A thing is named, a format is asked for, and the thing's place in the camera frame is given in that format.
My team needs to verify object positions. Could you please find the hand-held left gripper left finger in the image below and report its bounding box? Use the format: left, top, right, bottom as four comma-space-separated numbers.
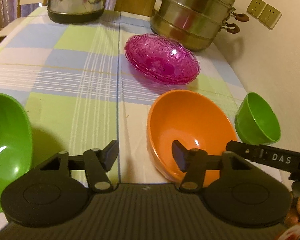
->
40, 140, 119, 193

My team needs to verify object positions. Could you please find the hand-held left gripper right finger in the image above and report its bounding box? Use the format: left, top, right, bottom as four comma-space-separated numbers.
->
172, 140, 253, 193

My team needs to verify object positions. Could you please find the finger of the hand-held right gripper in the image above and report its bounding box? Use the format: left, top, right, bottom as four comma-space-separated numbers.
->
226, 140, 262, 164

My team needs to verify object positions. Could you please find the small green bowl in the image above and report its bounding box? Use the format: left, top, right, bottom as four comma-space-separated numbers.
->
234, 92, 282, 146

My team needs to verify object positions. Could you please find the orange bowl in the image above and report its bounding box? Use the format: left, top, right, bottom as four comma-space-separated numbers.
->
147, 89, 239, 188

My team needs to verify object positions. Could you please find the large green bowl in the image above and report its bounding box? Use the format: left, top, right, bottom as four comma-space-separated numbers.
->
0, 93, 33, 214

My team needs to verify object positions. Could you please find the red white cloth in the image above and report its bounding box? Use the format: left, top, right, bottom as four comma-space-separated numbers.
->
277, 220, 300, 240

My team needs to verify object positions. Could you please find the checked tablecloth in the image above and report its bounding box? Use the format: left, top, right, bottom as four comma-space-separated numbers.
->
0, 5, 285, 229

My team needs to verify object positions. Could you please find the steel steamer pot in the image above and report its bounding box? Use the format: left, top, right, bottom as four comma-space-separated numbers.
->
142, 0, 250, 52

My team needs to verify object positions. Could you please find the steel kettle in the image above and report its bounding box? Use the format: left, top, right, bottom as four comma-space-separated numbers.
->
47, 0, 111, 25

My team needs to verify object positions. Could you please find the purple curtain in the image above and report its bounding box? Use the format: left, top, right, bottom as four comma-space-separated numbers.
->
0, 0, 122, 30

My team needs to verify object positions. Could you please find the beige wall socket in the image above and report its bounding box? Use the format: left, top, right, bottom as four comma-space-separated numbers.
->
247, 0, 267, 19
258, 4, 282, 30

